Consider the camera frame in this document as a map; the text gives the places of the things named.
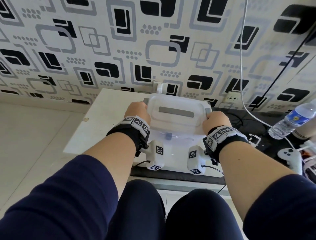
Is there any person's right forearm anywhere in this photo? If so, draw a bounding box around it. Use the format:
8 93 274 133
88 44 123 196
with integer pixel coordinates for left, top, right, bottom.
218 141 296 221

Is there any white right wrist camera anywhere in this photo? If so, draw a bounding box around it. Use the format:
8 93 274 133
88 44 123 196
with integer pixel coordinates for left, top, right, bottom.
186 145 207 175

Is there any black right wrist strap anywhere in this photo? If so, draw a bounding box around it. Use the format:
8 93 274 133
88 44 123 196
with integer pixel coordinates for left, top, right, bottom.
202 125 249 166

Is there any small white frame clip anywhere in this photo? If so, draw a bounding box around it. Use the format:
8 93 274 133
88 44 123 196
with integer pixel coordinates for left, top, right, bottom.
248 133 262 147

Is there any thin black cable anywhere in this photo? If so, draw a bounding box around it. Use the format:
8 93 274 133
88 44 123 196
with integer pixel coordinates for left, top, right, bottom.
227 112 245 128

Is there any clear plastic water bottle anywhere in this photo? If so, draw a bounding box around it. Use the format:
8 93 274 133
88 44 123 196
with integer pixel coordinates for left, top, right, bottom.
268 99 316 140

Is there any person's left hand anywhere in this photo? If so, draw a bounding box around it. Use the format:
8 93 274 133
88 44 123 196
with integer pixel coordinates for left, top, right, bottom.
124 101 152 126

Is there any clear plastic storage box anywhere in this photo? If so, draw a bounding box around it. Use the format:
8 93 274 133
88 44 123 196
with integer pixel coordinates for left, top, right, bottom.
143 98 213 174

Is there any black camera cable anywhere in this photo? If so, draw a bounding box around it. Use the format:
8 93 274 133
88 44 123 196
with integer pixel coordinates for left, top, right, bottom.
201 165 227 195
131 160 151 169

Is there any black wrist strap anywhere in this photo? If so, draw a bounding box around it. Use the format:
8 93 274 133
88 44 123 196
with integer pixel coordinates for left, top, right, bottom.
202 125 249 166
106 115 151 158

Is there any person's right leg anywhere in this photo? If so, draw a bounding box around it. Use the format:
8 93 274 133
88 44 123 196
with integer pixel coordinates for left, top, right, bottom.
165 189 244 240

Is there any white low table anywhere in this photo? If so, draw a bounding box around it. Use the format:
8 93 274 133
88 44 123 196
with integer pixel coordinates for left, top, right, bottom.
63 88 225 179

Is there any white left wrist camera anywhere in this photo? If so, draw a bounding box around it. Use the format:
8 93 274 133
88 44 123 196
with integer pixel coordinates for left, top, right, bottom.
145 139 165 171

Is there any person's right hand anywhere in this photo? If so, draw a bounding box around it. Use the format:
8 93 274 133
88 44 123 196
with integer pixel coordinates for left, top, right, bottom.
202 111 232 135

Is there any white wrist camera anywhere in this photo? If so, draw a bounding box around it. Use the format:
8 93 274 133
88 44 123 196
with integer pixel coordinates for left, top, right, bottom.
186 145 207 175
145 139 165 171

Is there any dark blue right sleeve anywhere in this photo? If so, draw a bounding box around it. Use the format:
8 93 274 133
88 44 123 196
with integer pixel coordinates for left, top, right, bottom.
243 174 316 240

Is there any black hanging wall cable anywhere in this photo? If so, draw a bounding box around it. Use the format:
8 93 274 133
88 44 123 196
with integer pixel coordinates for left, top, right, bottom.
251 24 316 112

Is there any black left wrist strap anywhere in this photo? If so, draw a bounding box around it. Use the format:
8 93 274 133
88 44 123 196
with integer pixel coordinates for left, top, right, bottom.
106 115 151 158

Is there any person's left forearm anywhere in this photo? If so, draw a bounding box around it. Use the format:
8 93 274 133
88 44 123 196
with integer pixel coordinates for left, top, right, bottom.
83 132 137 198

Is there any black glass top cabinet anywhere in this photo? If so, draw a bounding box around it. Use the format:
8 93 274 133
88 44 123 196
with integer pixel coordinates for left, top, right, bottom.
130 107 316 191

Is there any white hanging wall cable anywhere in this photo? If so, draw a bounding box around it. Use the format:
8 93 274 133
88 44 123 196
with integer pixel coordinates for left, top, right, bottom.
239 0 296 149

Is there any white game controller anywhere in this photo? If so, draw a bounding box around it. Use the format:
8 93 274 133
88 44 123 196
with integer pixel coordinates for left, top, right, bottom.
277 148 303 175

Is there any black left camera cable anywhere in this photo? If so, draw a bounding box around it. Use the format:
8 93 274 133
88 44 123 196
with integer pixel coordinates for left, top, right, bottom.
131 160 151 169

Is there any person's left leg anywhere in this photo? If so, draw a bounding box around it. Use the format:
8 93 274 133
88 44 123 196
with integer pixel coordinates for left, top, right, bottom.
106 179 166 240

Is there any black right camera cable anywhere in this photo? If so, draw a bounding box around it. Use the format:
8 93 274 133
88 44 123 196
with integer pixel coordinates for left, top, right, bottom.
201 165 227 195

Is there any dark blue sleeve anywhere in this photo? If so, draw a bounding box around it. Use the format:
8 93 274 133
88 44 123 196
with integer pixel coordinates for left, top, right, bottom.
243 174 316 240
0 154 119 240

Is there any white box lid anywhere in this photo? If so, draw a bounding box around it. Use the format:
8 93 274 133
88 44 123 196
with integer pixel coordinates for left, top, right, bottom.
143 93 213 136

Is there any white headset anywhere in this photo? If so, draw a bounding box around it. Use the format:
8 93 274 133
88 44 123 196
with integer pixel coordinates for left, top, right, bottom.
300 141 316 184

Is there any white wall socket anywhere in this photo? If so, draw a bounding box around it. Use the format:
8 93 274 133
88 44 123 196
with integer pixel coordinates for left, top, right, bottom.
223 91 241 104

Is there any dark blue left sleeve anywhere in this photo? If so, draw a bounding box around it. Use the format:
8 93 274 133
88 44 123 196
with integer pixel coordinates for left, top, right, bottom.
0 154 119 240

